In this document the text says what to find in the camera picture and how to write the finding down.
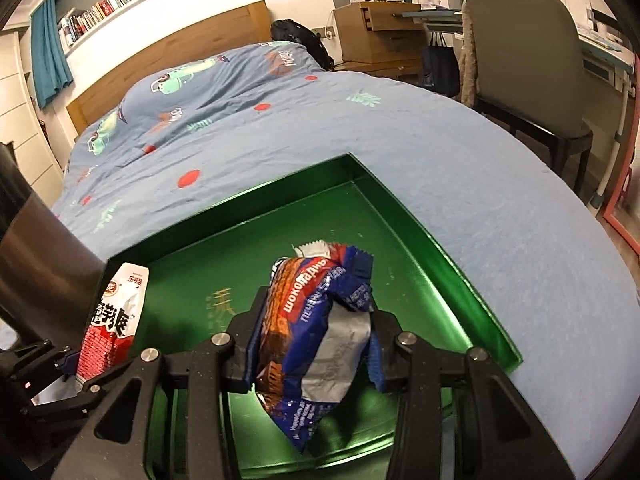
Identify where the beige fluffy scarf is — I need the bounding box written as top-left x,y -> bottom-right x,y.
459,0 -> 479,107

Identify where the pink frame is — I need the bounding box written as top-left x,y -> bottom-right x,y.
602,160 -> 640,267

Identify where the green tray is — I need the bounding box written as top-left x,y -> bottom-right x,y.
102,152 -> 523,480

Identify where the blue printed bed blanket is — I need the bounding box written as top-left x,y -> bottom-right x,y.
50,40 -> 640,480

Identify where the teal curtain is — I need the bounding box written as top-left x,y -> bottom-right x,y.
30,0 -> 75,110

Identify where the grey chair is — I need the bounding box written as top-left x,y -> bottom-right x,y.
462,0 -> 596,197

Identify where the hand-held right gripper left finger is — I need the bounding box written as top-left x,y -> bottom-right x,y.
50,285 -> 274,480

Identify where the white wardrobe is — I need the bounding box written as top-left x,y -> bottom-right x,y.
0,25 -> 66,206

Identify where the wooden cabinet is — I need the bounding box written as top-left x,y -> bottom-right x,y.
332,2 -> 432,81

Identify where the red and white snack packet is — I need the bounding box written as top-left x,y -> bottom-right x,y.
75,261 -> 152,396

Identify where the blue snack packet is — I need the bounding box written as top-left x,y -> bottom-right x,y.
242,241 -> 387,454

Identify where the light desk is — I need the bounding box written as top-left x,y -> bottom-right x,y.
392,2 -> 640,211

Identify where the black backpack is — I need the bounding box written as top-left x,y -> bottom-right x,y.
270,18 -> 335,72

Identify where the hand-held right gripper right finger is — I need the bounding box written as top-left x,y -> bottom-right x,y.
367,310 -> 576,480

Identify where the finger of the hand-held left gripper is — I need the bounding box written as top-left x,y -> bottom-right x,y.
20,367 -> 121,421
0,339 -> 83,386

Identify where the wooden headboard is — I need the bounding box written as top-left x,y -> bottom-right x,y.
66,1 -> 273,136

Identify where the dark tote bag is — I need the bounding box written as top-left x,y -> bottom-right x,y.
421,32 -> 461,99

